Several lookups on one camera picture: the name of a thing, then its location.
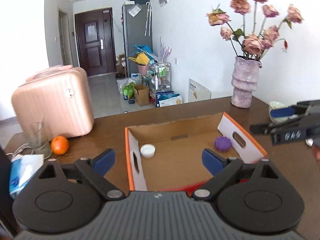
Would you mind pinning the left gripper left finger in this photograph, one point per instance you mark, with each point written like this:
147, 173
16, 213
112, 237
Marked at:
92, 172

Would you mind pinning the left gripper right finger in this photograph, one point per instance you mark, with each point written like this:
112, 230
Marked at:
224, 172

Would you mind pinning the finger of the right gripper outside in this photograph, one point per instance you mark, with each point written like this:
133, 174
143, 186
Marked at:
285, 127

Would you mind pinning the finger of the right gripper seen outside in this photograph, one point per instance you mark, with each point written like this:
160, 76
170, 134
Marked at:
288, 111

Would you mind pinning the purple jar lid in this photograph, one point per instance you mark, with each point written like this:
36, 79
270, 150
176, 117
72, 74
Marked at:
222, 144

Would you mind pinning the white jar lid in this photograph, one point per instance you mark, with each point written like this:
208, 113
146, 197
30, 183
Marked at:
148, 150

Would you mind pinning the person right hand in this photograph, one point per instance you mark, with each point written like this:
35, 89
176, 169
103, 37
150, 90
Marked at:
316, 152

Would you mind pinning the orange fruit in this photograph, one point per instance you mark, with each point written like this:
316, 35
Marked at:
59, 145

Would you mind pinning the red cardboard pumpkin box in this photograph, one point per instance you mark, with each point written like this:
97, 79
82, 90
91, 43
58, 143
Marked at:
177, 163

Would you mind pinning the pink glitter vase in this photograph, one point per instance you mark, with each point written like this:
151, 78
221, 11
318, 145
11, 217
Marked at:
244, 81

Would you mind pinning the clear glass cup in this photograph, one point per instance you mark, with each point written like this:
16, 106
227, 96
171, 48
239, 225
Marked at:
37, 138

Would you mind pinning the blue tissue pack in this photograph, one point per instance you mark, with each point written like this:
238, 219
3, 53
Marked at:
23, 167

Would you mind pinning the dried pink rose bouquet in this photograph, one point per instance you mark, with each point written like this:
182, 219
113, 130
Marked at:
254, 39

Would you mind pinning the pink suitcase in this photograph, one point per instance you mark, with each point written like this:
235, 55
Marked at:
58, 97

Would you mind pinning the white leaning board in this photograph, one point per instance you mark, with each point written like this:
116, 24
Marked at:
198, 92

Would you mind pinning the blue white package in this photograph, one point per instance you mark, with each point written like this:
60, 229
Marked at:
168, 98

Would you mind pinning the dark brown door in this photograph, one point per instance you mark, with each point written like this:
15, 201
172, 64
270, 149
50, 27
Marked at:
95, 41

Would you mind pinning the grey refrigerator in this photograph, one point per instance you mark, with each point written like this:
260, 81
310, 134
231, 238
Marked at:
134, 20

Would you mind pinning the wire storage rack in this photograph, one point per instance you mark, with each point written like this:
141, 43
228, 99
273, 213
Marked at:
159, 78

